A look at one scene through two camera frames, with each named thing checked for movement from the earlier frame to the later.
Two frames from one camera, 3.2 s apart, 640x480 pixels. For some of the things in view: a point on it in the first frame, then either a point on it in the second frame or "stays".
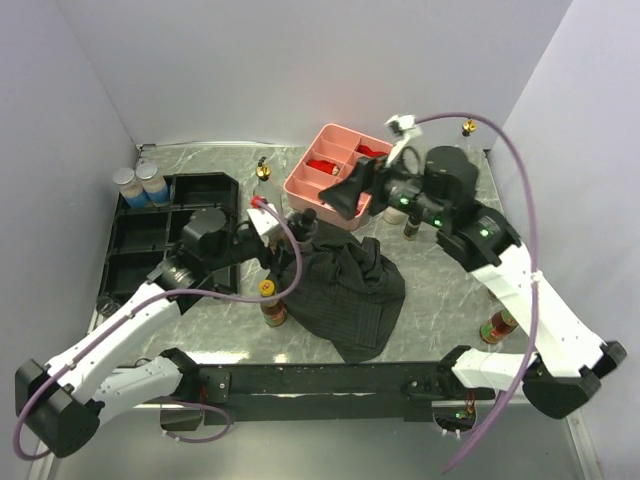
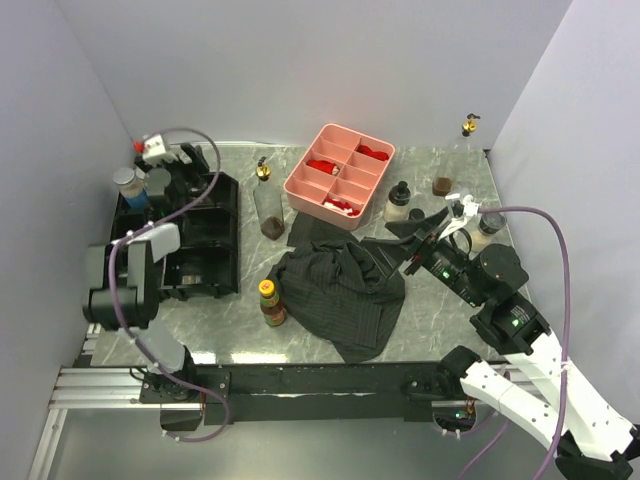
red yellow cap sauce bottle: [274, 311] stays
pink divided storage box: [334, 151] stays
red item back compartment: [365, 150] stays
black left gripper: [275, 259] → [193, 168]
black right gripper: [344, 195] → [411, 228]
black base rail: [313, 393] stays
